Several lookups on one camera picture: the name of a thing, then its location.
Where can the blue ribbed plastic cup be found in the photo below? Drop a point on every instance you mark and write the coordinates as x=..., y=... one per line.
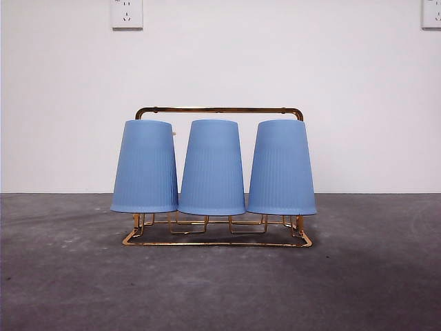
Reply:
x=280, y=172
x=212, y=172
x=144, y=172

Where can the white wall socket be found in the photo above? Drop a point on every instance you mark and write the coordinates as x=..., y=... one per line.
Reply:
x=126, y=17
x=432, y=17

